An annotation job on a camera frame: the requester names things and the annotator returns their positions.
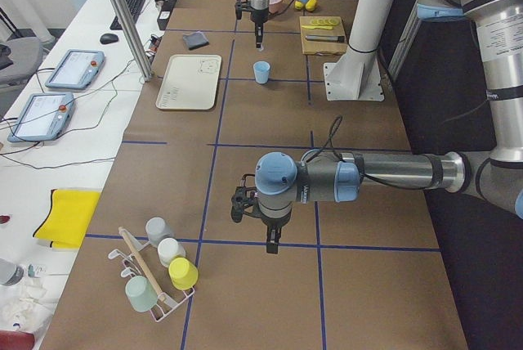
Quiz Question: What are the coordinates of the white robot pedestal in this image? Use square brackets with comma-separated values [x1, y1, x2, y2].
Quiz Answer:
[324, 0, 393, 101]

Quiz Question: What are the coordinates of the grey cup on rack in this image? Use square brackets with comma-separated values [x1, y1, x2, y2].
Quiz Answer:
[145, 217, 174, 248]

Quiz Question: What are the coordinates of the yellow lemon near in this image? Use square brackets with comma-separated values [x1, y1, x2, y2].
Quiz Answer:
[304, 0, 318, 12]

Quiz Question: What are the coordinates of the teach pendant far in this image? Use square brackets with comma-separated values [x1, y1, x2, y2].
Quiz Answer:
[45, 49, 105, 90]

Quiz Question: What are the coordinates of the yellow cloth on desk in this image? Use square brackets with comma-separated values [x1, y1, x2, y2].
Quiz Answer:
[33, 189, 101, 249]

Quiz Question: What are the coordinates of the light blue cup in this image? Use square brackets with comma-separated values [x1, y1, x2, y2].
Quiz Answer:
[253, 61, 270, 84]

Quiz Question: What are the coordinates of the yellow plastic knife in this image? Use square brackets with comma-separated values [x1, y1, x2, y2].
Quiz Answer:
[301, 25, 333, 31]

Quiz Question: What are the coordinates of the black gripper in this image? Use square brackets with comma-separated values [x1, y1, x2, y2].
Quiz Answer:
[235, 0, 270, 49]
[230, 174, 291, 254]

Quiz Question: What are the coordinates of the wooden cutting board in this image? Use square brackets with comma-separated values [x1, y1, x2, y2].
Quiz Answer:
[299, 16, 347, 55]

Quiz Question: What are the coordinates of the white cup on rack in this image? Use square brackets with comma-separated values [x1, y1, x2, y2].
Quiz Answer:
[157, 237, 186, 267]

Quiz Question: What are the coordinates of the green cup on rack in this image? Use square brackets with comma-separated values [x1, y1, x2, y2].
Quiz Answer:
[125, 276, 157, 312]

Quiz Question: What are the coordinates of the black computer mouse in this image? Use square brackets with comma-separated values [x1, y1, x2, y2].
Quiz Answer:
[99, 33, 119, 45]

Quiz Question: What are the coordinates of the grey folded cloth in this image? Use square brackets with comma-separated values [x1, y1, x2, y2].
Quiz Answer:
[182, 31, 209, 51]

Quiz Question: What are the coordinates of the teach pendant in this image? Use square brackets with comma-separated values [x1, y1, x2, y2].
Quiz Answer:
[45, 49, 105, 90]
[7, 92, 75, 143]

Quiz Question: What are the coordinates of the white cup rack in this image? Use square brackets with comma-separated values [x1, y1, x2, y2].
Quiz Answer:
[108, 227, 196, 322]

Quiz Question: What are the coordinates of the cream bear tray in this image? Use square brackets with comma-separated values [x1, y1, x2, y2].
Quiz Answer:
[155, 54, 221, 110]

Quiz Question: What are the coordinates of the black keyboard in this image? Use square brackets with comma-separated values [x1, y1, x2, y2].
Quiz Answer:
[110, 0, 146, 30]

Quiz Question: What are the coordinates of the aluminium frame post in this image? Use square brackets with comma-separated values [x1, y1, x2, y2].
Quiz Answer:
[110, 0, 152, 82]

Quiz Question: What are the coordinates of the teach pendant near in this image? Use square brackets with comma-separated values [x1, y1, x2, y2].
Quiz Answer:
[7, 92, 75, 143]

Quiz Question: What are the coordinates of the yellow cup on rack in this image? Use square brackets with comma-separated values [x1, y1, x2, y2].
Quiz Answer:
[168, 257, 199, 290]

